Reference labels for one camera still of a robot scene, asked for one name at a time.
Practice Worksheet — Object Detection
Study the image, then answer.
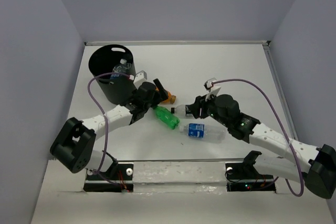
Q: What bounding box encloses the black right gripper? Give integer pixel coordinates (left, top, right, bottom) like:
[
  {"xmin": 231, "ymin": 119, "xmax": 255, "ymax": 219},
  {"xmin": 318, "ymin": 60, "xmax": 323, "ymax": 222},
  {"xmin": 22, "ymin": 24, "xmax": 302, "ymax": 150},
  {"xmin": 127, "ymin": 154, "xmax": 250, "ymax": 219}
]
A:
[{"xmin": 186, "ymin": 90, "xmax": 230, "ymax": 128}]

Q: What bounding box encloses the orange juice bottle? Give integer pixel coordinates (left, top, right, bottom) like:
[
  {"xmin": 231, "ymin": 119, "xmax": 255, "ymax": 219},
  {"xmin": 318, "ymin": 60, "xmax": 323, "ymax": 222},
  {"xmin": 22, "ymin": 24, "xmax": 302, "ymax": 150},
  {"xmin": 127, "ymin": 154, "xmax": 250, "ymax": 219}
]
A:
[{"xmin": 154, "ymin": 85, "xmax": 176, "ymax": 104}]

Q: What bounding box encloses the clear crushed label-less bottle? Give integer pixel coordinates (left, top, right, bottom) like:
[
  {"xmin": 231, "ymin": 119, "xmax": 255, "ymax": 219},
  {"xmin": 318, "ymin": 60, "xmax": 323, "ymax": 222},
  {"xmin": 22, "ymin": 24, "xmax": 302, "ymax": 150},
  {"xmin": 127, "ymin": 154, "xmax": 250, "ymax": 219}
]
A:
[{"xmin": 113, "ymin": 59, "xmax": 132, "ymax": 73}]

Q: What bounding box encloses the clear bottle blue-green label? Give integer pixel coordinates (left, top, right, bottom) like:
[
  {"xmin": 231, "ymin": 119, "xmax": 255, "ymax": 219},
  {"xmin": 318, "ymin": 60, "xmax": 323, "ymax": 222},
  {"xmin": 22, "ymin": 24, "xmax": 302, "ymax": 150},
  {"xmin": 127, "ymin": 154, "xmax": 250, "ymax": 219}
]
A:
[{"xmin": 110, "ymin": 73, "xmax": 126, "ymax": 80}]

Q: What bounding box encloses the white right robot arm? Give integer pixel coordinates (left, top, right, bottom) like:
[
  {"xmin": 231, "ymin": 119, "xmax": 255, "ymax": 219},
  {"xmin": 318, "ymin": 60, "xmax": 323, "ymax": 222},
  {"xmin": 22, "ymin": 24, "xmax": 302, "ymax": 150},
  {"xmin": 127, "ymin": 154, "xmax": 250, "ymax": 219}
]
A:
[{"xmin": 188, "ymin": 94, "xmax": 335, "ymax": 199}]

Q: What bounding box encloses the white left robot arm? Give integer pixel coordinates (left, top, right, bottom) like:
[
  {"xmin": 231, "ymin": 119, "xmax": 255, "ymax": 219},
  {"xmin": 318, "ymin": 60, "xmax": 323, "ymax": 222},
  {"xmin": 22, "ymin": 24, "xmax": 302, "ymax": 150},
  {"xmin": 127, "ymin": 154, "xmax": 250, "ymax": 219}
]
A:
[{"xmin": 50, "ymin": 79, "xmax": 168, "ymax": 179}]

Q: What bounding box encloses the black plastic bin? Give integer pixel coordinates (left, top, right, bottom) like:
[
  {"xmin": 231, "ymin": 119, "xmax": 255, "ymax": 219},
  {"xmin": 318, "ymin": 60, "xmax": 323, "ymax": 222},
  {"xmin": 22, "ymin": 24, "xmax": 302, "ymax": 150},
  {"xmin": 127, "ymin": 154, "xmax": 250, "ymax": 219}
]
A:
[{"xmin": 88, "ymin": 45, "xmax": 136, "ymax": 104}]

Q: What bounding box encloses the clear bottle black label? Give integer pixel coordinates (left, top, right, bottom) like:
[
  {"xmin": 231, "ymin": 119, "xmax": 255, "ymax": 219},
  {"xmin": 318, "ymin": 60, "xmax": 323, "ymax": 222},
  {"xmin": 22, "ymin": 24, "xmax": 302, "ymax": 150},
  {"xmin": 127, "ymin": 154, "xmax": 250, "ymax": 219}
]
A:
[{"xmin": 171, "ymin": 104, "xmax": 194, "ymax": 118}]

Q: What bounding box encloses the green plastic bottle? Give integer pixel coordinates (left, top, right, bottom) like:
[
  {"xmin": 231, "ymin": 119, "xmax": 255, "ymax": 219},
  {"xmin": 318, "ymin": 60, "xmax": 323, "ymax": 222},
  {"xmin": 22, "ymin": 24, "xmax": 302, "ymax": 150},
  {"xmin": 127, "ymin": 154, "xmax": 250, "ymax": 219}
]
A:
[{"xmin": 153, "ymin": 106, "xmax": 180, "ymax": 130}]

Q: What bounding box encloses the clear bottle blue label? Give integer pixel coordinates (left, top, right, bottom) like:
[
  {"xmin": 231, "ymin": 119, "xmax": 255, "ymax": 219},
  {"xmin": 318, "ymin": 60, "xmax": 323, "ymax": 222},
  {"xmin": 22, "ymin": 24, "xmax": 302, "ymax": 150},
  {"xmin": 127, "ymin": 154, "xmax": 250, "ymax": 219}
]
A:
[{"xmin": 179, "ymin": 123, "xmax": 226, "ymax": 143}]

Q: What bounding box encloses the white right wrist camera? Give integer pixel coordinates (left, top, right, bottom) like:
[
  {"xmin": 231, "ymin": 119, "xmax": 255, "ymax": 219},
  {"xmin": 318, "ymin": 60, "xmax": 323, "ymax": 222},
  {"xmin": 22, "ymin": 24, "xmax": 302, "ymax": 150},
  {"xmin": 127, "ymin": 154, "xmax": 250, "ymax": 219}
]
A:
[{"xmin": 204, "ymin": 78, "xmax": 221, "ymax": 101}]

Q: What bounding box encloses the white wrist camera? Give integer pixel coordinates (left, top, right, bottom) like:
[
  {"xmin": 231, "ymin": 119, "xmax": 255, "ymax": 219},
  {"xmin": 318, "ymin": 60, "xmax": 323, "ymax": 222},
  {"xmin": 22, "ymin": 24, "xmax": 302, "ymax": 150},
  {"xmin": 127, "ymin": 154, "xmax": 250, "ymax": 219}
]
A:
[
  {"xmin": 204, "ymin": 78, "xmax": 221, "ymax": 101},
  {"xmin": 129, "ymin": 70, "xmax": 147, "ymax": 89}
]

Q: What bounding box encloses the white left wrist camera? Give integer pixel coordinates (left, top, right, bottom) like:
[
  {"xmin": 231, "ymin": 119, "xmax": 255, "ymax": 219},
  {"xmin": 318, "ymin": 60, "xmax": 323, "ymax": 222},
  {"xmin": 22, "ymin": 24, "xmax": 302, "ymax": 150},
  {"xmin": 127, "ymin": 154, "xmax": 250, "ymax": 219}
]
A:
[{"xmin": 129, "ymin": 70, "xmax": 147, "ymax": 89}]

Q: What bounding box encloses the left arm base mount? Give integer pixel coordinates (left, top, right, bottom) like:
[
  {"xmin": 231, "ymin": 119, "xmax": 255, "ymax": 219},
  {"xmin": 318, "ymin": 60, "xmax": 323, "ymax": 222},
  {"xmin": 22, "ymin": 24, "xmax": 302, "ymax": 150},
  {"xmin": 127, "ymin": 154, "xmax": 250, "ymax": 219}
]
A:
[{"xmin": 83, "ymin": 162, "xmax": 134, "ymax": 193}]

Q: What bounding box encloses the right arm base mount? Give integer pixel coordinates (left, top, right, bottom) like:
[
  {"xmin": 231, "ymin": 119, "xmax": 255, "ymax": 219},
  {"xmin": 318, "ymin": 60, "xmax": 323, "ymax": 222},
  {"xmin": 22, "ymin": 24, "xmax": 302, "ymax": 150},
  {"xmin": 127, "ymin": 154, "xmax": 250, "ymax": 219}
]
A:
[{"xmin": 225, "ymin": 163, "xmax": 276, "ymax": 192}]

